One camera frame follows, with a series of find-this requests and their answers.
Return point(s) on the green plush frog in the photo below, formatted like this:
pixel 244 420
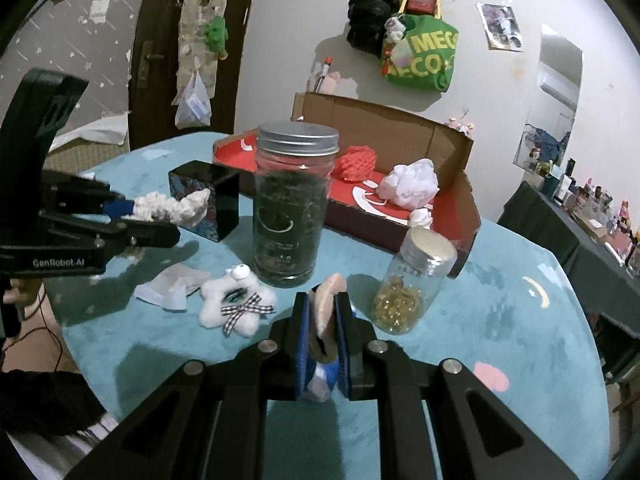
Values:
pixel 217 35

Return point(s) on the dark wooden door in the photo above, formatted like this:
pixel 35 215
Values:
pixel 160 35

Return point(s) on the table with dark cloth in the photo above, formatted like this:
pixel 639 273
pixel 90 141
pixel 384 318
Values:
pixel 550 230

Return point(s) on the small white cloth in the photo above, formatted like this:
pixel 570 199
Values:
pixel 420 217

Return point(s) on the white mesh bath pouf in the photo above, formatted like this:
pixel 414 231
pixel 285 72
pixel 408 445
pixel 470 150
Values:
pixel 410 185

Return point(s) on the pink plush doll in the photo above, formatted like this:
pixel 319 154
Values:
pixel 460 126

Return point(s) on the white plush star with bow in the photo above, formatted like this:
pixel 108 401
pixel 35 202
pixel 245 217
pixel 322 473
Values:
pixel 215 305

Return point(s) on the white wrapper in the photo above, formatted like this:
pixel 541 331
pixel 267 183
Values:
pixel 170 285

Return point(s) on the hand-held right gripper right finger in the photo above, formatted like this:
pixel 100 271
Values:
pixel 342 360

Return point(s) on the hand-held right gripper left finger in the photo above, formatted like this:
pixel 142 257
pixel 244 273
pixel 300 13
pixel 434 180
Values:
pixel 302 360

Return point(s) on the large glass jar metal lid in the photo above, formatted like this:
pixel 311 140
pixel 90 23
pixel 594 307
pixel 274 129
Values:
pixel 290 220

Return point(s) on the black hanging bag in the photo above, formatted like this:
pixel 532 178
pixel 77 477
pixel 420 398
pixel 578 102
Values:
pixel 367 20

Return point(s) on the clear hanging plastic bag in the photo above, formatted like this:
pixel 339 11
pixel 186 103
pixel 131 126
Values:
pixel 192 107

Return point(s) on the white plush bag charm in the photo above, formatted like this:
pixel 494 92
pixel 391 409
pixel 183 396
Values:
pixel 395 29

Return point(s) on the row of cosmetics bottles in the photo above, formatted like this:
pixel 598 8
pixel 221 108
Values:
pixel 600 210

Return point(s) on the pale pink plush toy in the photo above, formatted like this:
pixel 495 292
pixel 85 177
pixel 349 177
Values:
pixel 327 80

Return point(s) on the black square box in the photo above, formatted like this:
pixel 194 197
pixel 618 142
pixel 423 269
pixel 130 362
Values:
pixel 227 205

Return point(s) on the wall photo print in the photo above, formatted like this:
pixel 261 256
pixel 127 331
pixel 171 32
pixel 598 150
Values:
pixel 500 27

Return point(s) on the small glass jar gold beads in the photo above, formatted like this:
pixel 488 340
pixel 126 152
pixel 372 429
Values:
pixel 405 295

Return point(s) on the cardboard box red inside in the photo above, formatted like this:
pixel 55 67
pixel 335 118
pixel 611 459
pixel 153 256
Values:
pixel 400 125

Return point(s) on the green tote bag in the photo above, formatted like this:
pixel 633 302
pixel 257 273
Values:
pixel 430 60

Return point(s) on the crumpled white paper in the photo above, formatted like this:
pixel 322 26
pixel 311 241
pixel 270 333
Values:
pixel 100 132

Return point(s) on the wall mirror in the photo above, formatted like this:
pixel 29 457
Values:
pixel 555 90

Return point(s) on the person's left hand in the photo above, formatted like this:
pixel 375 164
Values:
pixel 16 291

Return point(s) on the red mesh bath pouf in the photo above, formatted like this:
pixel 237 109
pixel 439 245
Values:
pixel 355 162

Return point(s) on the beige powder puff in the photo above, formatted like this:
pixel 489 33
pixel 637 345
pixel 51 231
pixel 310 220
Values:
pixel 327 300

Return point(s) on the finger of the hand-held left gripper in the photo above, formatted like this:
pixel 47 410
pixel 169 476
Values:
pixel 117 206
pixel 150 235

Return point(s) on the hanging door organizer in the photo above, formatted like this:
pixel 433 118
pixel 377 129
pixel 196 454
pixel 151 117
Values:
pixel 195 20

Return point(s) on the blue and white packet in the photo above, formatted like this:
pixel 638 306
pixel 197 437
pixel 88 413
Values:
pixel 320 385

